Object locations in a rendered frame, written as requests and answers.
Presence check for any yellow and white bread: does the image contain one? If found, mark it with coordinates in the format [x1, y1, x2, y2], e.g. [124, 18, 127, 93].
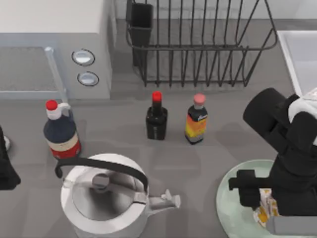
[252, 188, 281, 228]

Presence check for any pale green plate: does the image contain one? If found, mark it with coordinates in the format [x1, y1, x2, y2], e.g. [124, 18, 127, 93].
[215, 159, 317, 238]

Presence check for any pale grey rounded box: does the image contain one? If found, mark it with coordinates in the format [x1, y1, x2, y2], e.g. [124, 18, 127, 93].
[265, 215, 317, 235]

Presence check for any dark bottle with pink cap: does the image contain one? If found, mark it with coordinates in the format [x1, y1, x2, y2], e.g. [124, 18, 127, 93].
[184, 93, 209, 145]

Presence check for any black bottle with red cap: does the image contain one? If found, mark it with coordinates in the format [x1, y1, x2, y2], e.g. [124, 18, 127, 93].
[145, 91, 168, 141]

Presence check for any white sink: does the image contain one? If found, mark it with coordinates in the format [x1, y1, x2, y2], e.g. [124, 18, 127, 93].
[276, 30, 317, 97]

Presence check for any small round microwave knob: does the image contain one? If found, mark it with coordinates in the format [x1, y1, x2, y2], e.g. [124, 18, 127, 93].
[77, 71, 100, 87]

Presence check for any black utensil holder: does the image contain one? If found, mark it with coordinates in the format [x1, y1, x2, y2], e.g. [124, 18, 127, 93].
[126, 0, 154, 66]

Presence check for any large round microwave knob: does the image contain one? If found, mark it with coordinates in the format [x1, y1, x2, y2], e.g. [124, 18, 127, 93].
[71, 49, 96, 67]

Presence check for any pale microwave oven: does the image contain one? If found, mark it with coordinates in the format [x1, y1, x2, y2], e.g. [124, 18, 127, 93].
[0, 0, 117, 100]

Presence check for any pale microwave door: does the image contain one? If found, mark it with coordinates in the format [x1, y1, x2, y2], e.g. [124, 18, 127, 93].
[0, 46, 63, 100]

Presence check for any silver kettle with black handle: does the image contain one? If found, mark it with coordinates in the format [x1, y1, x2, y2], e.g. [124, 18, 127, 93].
[54, 153, 182, 238]

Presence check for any black wire dish rack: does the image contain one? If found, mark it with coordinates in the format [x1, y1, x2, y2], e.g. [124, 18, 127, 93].
[125, 0, 278, 88]

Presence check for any dark bottle with white handle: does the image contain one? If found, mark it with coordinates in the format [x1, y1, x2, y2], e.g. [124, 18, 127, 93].
[43, 99, 82, 160]

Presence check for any metal microwave door handle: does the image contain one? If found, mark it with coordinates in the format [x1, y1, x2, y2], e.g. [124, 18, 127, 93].
[44, 46, 69, 104]

